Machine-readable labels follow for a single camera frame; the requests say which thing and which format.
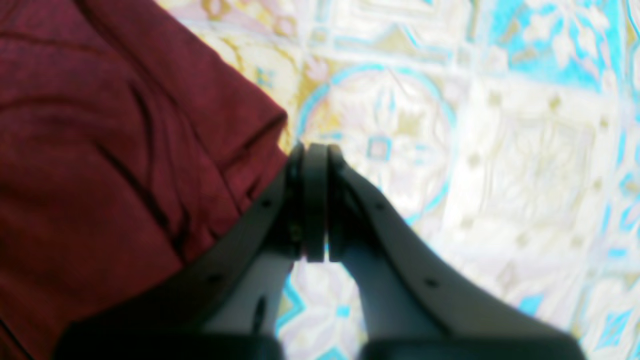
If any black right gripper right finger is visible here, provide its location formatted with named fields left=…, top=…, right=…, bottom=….
left=327, top=145, right=585, bottom=360

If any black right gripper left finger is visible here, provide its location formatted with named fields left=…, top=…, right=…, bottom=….
left=53, top=144, right=330, bottom=360

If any dark red t-shirt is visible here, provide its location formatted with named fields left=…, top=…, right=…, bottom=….
left=0, top=0, right=287, bottom=360

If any patterned tablecloth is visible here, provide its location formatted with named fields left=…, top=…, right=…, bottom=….
left=158, top=0, right=639, bottom=360

